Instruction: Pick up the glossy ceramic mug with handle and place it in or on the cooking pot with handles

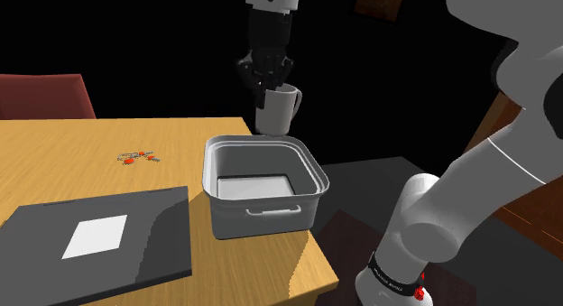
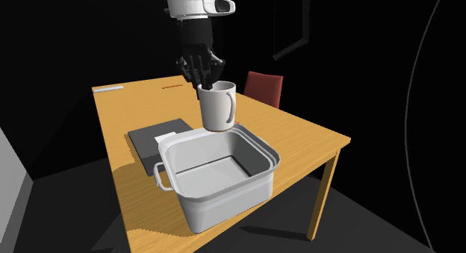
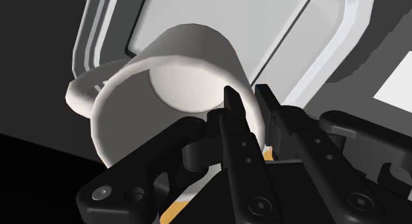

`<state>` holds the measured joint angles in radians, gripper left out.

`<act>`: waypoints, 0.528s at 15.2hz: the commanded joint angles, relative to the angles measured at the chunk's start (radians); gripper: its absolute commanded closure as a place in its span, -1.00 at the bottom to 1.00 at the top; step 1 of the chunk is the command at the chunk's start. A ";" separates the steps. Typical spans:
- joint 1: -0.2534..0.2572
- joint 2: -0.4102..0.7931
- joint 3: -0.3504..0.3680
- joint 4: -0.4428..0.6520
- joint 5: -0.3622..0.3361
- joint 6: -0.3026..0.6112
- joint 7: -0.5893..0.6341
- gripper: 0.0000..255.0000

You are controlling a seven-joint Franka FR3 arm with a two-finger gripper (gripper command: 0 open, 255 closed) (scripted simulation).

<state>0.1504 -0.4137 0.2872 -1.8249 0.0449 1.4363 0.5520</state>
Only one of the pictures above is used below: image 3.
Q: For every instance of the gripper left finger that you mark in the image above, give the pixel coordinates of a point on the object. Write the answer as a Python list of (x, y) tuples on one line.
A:
[(239, 152)]

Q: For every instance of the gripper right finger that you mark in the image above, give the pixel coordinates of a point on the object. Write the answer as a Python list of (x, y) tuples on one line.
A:
[(309, 146)]

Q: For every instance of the white mug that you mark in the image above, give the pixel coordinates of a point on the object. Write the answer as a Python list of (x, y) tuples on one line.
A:
[(128, 120)]

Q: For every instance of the orange object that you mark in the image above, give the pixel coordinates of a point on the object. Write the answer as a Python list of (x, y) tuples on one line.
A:
[(173, 213)]

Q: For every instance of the white square tray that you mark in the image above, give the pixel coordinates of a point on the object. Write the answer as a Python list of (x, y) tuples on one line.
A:
[(225, 17)]

